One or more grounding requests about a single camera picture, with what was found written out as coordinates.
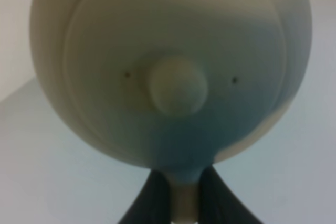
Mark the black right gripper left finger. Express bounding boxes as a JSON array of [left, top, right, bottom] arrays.
[[119, 170, 173, 224]]

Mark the beige ceramic teapot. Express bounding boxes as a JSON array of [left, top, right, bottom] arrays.
[[30, 0, 312, 223]]

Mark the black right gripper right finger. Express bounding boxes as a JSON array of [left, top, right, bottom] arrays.
[[198, 166, 261, 224]]

